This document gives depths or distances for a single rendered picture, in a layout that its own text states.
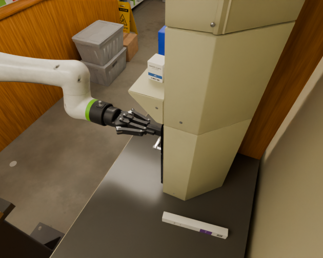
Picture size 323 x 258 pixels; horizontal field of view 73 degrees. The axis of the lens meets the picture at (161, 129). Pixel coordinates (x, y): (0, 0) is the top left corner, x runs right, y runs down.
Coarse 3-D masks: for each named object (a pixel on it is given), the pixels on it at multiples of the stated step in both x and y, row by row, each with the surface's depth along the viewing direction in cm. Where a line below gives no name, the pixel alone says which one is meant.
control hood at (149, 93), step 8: (144, 72) 69; (136, 80) 67; (144, 80) 66; (152, 80) 66; (136, 88) 64; (144, 88) 64; (152, 88) 64; (160, 88) 64; (136, 96) 63; (144, 96) 62; (152, 96) 61; (160, 96) 61; (144, 104) 64; (152, 104) 63; (160, 104) 62; (152, 112) 65; (160, 112) 64; (160, 120) 67
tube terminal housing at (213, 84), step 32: (192, 32) 44; (256, 32) 45; (288, 32) 48; (192, 64) 49; (224, 64) 48; (256, 64) 52; (192, 96) 55; (224, 96) 56; (256, 96) 62; (192, 128) 63; (224, 128) 68; (192, 160) 75; (224, 160) 84; (192, 192) 96
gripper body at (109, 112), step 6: (108, 108) 82; (114, 108) 82; (108, 114) 80; (114, 114) 81; (120, 114) 83; (108, 120) 81; (114, 120) 81; (114, 126) 81; (120, 126) 81; (126, 126) 81
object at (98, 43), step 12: (96, 24) 292; (108, 24) 292; (120, 24) 292; (72, 36) 268; (84, 36) 269; (96, 36) 269; (108, 36) 268; (120, 36) 296; (84, 48) 271; (96, 48) 262; (108, 48) 278; (120, 48) 308; (84, 60) 290; (96, 60) 280; (108, 60) 290
